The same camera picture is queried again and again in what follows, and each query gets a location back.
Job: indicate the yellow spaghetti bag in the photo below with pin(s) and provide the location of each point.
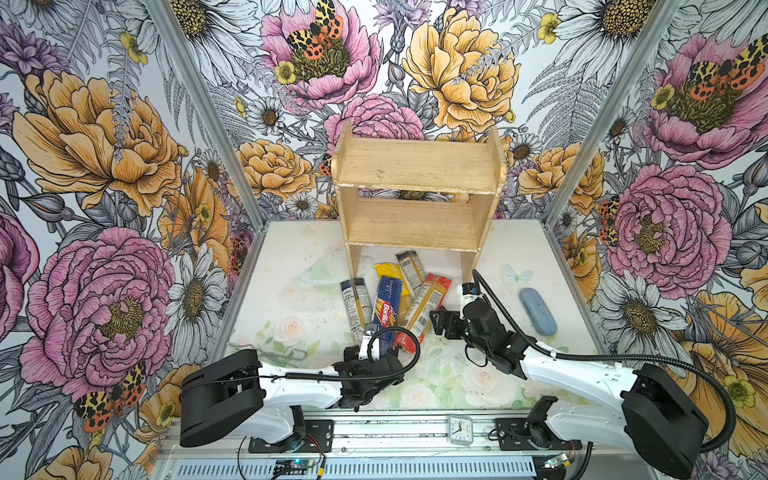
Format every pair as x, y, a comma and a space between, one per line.
393, 270

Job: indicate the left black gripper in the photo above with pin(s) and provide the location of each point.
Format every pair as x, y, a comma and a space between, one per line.
351, 353

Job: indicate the small white desk clock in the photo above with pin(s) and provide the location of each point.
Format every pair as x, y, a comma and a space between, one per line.
460, 430

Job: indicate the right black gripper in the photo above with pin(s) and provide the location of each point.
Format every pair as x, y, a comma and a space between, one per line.
453, 318

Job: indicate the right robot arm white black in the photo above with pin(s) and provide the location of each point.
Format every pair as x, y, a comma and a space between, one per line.
640, 410

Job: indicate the blue Barilla spaghetti box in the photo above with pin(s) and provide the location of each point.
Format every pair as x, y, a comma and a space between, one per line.
385, 311

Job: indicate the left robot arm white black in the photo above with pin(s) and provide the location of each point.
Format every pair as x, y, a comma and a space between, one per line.
240, 394

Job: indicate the green circuit board left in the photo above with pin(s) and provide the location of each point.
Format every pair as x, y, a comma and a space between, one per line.
298, 466

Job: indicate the brown striped spaghetti bag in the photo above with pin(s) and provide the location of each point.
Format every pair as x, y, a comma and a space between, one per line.
412, 269

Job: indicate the metal scissors tongs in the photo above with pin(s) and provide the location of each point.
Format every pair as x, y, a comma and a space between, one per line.
294, 358

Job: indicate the red spaghetti bag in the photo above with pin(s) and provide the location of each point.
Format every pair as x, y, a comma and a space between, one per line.
428, 297

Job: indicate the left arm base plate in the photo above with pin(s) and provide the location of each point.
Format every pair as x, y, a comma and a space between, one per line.
318, 436

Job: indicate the grey white spaghetti bag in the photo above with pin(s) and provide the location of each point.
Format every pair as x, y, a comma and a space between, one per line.
357, 305

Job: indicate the wooden two-tier shelf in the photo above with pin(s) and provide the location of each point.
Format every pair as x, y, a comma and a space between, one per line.
477, 171

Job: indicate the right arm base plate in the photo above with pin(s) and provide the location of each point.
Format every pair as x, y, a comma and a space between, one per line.
520, 434

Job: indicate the green circuit board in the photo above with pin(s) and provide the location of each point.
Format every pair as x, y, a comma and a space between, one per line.
298, 466
554, 462

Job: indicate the green circuit board right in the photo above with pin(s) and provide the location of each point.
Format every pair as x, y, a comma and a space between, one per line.
554, 462

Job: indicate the blue grey glasses case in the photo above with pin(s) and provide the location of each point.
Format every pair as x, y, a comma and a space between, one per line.
540, 315

